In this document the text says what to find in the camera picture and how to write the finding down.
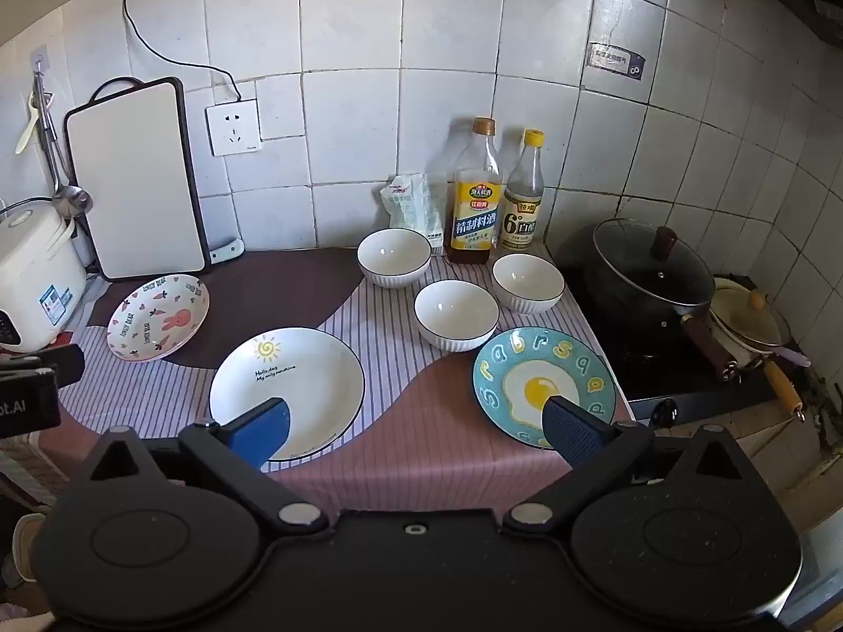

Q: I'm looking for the blue plate with egg print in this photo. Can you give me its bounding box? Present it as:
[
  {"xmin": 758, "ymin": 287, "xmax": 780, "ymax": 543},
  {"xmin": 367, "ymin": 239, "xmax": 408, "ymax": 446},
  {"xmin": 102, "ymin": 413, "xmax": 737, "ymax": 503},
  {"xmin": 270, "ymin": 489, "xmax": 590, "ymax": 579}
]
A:
[{"xmin": 472, "ymin": 328, "xmax": 618, "ymax": 450}]

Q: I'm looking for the white cutting board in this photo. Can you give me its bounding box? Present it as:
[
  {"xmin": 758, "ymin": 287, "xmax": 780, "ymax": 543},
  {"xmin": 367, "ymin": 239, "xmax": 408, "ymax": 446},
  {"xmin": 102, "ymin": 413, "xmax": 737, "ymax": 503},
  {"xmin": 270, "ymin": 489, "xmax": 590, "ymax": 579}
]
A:
[{"xmin": 64, "ymin": 77, "xmax": 212, "ymax": 281}]

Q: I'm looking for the black gas stove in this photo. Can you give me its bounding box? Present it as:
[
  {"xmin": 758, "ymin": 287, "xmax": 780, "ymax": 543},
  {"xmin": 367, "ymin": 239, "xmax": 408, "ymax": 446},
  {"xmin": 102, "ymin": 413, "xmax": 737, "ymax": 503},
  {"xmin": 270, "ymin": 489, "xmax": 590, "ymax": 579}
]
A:
[{"xmin": 560, "ymin": 263, "xmax": 781, "ymax": 423}]

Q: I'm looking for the white plate with sun print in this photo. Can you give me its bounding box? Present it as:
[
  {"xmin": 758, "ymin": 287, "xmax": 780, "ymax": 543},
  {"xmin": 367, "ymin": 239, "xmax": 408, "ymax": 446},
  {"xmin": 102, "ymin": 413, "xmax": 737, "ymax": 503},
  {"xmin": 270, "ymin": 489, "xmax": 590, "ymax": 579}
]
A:
[{"xmin": 209, "ymin": 328, "xmax": 366, "ymax": 463}]

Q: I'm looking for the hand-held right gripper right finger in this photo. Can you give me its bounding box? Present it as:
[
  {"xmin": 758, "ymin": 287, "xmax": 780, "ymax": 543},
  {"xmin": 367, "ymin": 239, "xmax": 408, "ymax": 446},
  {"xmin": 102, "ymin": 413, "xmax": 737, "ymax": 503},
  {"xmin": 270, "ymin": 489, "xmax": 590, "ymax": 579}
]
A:
[{"xmin": 504, "ymin": 396, "xmax": 748, "ymax": 534}]

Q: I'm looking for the white rice spoon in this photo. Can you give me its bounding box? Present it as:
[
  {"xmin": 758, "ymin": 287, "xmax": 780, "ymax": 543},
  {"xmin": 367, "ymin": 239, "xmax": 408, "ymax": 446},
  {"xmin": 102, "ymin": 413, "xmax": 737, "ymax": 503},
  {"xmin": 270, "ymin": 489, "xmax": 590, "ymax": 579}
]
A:
[{"xmin": 14, "ymin": 93, "xmax": 42, "ymax": 155}]

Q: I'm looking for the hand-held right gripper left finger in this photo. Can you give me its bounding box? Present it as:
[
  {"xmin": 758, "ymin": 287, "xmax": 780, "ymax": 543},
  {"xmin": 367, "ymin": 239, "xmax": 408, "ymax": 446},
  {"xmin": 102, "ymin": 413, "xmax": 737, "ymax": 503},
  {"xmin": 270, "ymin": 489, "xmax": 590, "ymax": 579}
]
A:
[{"xmin": 89, "ymin": 398, "xmax": 328, "ymax": 544}]

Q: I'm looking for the white ribbed bowl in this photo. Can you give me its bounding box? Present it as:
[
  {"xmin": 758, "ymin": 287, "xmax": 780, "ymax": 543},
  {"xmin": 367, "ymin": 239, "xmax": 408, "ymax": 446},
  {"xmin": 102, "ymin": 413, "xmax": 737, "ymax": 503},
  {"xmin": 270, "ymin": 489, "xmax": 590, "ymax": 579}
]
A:
[
  {"xmin": 414, "ymin": 280, "xmax": 500, "ymax": 353},
  {"xmin": 357, "ymin": 228, "xmax": 434, "ymax": 289},
  {"xmin": 491, "ymin": 253, "xmax": 566, "ymax": 315}
]

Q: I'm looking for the cooking wine bottle yellow label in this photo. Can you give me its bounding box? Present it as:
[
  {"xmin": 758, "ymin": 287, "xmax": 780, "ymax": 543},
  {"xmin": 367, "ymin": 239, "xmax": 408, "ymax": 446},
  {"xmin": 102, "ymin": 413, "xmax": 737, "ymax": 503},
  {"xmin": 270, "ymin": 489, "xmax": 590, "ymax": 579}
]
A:
[{"xmin": 448, "ymin": 117, "xmax": 503, "ymax": 265}]

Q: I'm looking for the cream pot with lid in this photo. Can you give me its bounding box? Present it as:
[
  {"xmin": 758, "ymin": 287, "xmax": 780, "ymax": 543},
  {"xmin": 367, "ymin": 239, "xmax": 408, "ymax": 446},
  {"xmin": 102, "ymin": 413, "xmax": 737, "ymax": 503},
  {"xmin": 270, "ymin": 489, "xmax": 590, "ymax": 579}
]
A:
[{"xmin": 708, "ymin": 276, "xmax": 812, "ymax": 421}]

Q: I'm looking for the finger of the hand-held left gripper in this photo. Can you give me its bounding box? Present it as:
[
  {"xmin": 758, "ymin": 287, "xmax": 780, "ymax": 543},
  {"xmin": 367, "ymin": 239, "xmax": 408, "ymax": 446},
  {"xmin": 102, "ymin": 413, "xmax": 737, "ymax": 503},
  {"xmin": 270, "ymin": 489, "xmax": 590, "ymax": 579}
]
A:
[{"xmin": 0, "ymin": 344, "xmax": 85, "ymax": 388}]

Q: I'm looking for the white plastic seasoning bag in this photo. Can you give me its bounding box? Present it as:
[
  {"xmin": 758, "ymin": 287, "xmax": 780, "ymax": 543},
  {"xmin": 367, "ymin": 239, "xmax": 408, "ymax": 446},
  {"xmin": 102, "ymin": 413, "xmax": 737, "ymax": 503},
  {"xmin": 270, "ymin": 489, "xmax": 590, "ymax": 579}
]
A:
[{"xmin": 380, "ymin": 172, "xmax": 445, "ymax": 244}]

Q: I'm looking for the wall sticker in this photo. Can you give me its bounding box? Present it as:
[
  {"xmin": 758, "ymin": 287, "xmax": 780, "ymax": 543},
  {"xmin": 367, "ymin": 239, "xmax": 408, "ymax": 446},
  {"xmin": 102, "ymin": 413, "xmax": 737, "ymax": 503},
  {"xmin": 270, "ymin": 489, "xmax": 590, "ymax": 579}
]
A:
[{"xmin": 588, "ymin": 43, "xmax": 645, "ymax": 82}]

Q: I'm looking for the clear vinegar bottle yellow cap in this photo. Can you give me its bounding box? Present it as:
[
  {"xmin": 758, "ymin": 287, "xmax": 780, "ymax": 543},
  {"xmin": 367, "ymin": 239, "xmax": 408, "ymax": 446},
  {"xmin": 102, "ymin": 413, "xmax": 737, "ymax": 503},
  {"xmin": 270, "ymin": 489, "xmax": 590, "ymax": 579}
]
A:
[{"xmin": 501, "ymin": 129, "xmax": 546, "ymax": 254}]

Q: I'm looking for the black pan with glass lid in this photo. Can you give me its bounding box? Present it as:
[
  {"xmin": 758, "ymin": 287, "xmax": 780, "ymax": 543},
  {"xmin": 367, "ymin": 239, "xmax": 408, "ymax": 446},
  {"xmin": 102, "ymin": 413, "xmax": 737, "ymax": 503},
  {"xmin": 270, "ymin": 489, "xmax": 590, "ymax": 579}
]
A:
[{"xmin": 593, "ymin": 219, "xmax": 742, "ymax": 381}]

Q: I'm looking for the white rice cooker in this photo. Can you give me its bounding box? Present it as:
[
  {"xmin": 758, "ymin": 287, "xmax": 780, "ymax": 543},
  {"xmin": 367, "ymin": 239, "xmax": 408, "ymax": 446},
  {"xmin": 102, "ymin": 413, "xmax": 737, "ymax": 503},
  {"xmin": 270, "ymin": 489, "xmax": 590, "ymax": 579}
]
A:
[{"xmin": 0, "ymin": 197, "xmax": 90, "ymax": 353}]

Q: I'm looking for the black power cable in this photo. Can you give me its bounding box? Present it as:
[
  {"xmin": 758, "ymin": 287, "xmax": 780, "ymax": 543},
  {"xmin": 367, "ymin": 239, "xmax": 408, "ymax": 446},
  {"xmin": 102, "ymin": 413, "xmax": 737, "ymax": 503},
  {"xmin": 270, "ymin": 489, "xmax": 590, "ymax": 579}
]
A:
[{"xmin": 122, "ymin": 0, "xmax": 244, "ymax": 103}]

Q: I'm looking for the white wall socket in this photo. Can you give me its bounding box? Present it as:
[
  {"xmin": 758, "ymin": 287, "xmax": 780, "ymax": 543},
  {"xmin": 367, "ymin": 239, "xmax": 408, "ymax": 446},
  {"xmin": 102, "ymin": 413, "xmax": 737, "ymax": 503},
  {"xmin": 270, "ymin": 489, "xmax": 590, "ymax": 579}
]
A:
[{"xmin": 205, "ymin": 98, "xmax": 262, "ymax": 157}]

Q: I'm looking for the pink plate with bunny print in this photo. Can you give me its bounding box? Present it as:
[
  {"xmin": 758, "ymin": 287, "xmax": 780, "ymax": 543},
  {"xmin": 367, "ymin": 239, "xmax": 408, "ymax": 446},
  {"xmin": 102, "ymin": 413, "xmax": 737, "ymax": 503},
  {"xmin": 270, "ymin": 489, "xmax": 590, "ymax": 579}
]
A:
[{"xmin": 106, "ymin": 274, "xmax": 210, "ymax": 363}]

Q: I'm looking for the metal ladle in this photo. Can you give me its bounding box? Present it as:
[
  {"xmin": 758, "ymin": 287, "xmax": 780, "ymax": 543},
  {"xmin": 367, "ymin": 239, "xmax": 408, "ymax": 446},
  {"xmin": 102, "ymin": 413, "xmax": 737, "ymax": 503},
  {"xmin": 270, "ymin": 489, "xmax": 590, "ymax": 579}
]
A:
[{"xmin": 36, "ymin": 72, "xmax": 93, "ymax": 218}]

